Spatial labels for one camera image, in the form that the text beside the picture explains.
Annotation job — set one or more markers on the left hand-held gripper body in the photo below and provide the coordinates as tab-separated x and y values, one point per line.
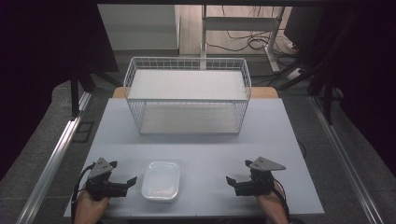
100	186

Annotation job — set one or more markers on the white power strip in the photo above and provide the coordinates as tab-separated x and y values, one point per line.
294	74

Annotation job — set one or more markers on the white cabinet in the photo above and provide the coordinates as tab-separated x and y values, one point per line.
140	28

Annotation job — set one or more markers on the person's right hand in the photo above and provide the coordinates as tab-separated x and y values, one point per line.
274	207

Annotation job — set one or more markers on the person's left hand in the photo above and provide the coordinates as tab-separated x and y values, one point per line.
88	210

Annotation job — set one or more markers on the black metal stand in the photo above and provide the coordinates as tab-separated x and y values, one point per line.
74	96

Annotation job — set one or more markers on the white metal desk frame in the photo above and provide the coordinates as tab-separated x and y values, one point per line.
241	23

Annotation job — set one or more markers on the wooden table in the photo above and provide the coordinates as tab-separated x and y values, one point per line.
264	92

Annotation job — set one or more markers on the aluminium frame rail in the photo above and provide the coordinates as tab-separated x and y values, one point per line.
51	161
345	161

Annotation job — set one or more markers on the clear plastic food container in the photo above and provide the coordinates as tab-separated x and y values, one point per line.
161	182

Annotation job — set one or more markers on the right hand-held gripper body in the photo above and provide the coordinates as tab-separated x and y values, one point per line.
257	186

